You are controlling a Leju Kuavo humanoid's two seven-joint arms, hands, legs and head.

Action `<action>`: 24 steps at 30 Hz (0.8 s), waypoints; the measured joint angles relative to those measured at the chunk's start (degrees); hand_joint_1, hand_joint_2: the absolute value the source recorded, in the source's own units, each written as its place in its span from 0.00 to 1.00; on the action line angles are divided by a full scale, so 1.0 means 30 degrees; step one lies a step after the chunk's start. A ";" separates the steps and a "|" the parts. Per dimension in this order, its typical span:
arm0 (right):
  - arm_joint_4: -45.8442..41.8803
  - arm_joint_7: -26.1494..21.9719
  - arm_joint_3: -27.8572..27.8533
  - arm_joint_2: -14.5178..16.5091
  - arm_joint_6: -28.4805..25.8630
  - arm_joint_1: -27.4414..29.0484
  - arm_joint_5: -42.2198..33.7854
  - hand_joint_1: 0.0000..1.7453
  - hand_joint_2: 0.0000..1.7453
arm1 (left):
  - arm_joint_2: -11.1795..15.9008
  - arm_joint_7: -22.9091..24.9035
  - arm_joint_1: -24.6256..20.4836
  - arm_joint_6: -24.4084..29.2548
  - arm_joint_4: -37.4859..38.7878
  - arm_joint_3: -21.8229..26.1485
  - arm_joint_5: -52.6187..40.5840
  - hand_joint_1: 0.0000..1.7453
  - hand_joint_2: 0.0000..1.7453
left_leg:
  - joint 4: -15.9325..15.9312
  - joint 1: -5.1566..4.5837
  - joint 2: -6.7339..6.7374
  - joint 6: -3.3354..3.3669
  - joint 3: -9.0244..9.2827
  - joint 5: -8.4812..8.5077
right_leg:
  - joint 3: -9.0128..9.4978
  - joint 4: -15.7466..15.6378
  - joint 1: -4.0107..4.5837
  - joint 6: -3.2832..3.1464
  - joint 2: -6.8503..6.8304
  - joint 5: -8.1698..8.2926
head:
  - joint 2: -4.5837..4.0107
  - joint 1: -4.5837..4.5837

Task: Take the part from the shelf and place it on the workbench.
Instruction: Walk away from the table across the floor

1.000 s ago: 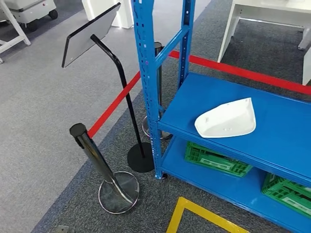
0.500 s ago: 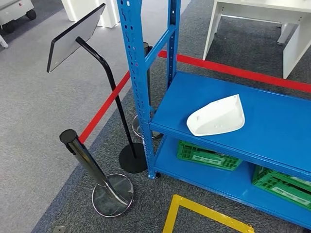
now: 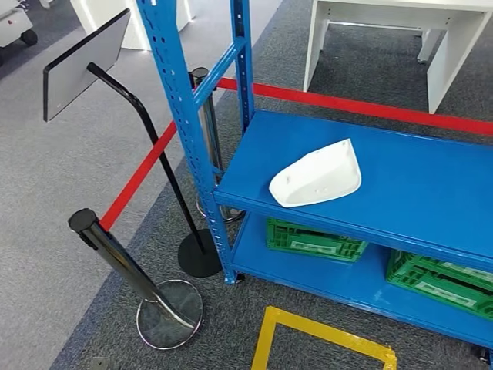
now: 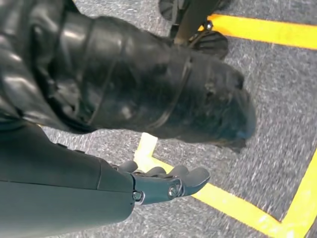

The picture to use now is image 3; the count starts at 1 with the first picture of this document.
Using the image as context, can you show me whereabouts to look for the white mirror cover part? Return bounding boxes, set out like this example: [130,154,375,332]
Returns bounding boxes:
[268,138,362,209]

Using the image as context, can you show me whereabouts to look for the blue metal shelf rack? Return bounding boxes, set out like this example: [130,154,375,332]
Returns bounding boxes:
[136,0,493,365]

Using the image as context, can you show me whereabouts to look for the yellow floor tape square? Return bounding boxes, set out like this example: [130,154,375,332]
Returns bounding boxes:
[250,306,398,370]

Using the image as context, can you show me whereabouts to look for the green plastic crate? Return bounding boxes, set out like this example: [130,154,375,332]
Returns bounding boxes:
[385,250,493,321]
[266,217,369,264]

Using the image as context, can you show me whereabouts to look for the white lit plinth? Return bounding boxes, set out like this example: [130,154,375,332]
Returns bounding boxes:
[69,0,194,52]

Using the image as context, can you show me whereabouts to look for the white wheeled cart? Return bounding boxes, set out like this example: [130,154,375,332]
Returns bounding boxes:
[0,0,38,49]

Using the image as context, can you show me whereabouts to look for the red barrier belt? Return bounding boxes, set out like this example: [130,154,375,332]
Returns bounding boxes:
[100,77,493,232]

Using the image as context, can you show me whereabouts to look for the white desk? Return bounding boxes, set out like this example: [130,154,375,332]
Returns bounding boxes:
[303,0,493,114]

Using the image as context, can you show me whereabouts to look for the chrome stanchion post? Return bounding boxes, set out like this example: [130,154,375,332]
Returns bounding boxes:
[68,207,204,351]
[188,66,245,224]

